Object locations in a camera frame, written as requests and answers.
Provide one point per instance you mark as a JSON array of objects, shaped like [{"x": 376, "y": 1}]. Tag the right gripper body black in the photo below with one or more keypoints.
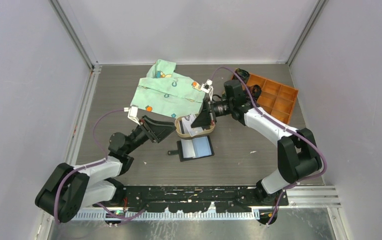
[{"x": 220, "y": 108}]

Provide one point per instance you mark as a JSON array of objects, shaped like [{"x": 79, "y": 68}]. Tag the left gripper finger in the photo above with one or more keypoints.
[
  {"x": 160, "y": 132},
  {"x": 157, "y": 123}
]

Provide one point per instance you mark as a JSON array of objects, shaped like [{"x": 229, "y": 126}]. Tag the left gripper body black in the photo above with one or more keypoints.
[{"x": 144, "y": 130}]

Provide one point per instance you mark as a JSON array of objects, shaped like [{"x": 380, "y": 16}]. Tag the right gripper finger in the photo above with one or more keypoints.
[
  {"x": 205, "y": 119},
  {"x": 205, "y": 107}
]

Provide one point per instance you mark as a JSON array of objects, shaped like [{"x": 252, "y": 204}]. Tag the white striped card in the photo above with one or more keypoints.
[{"x": 186, "y": 125}]

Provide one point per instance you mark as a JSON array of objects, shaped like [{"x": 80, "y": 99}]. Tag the green cartoon print cloth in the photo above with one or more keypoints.
[{"x": 165, "y": 92}]

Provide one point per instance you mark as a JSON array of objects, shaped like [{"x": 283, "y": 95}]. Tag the black leather card holder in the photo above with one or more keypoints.
[{"x": 193, "y": 149}]

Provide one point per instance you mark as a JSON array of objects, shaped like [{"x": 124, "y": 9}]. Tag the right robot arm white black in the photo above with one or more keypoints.
[{"x": 297, "y": 153}]

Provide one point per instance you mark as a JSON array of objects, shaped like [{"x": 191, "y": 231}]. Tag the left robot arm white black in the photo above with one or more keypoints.
[{"x": 71, "y": 188}]

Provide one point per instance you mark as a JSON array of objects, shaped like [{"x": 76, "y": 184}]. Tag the beige oval tray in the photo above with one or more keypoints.
[{"x": 201, "y": 132}]

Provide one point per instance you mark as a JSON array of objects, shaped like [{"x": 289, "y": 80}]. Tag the rolled dark belt back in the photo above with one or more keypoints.
[{"x": 242, "y": 73}]

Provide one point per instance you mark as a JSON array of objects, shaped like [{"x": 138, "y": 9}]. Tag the orange compartment organizer tray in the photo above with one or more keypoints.
[{"x": 277, "y": 99}]

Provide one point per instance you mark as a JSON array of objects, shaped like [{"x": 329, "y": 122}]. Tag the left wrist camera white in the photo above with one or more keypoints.
[{"x": 132, "y": 112}]

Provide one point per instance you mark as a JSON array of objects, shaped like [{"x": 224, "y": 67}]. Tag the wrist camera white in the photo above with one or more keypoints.
[
  {"x": 132, "y": 112},
  {"x": 207, "y": 88}
]

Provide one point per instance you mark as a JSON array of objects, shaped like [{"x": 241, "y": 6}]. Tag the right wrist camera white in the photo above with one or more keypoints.
[{"x": 207, "y": 88}]

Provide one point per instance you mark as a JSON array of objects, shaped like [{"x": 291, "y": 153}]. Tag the slotted metal cable duct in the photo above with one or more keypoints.
[{"x": 102, "y": 215}]

